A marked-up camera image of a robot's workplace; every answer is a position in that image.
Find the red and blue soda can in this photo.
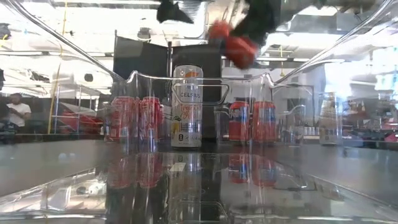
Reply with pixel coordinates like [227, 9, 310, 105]
[228, 101, 251, 142]
[207, 19, 259, 70]
[252, 100, 277, 143]

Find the red Coca-Cola can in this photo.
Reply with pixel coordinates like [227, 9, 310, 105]
[134, 98, 141, 141]
[108, 95, 137, 142]
[139, 96, 161, 142]

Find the white Celsius energy can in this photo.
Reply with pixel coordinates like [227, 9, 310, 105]
[318, 92, 343, 146]
[170, 64, 205, 149]

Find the ceiling light strip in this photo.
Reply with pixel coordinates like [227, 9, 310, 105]
[254, 55, 312, 63]

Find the clear plastic bin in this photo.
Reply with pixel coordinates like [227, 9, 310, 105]
[214, 104, 308, 147]
[0, 0, 398, 224]
[104, 93, 171, 149]

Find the red cart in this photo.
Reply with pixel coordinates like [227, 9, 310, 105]
[60, 104, 104, 134]

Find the black background panel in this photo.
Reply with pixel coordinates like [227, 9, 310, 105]
[29, 96, 63, 136]

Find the person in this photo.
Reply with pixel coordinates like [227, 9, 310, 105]
[4, 92, 32, 134]

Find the ribbed silver ventilation duct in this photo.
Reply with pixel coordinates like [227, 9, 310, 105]
[183, 0, 206, 19]

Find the short yellow hanging cord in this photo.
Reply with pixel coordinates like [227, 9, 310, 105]
[279, 46, 285, 77]

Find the yellow hanging power cable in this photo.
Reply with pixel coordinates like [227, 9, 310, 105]
[46, 0, 68, 135]

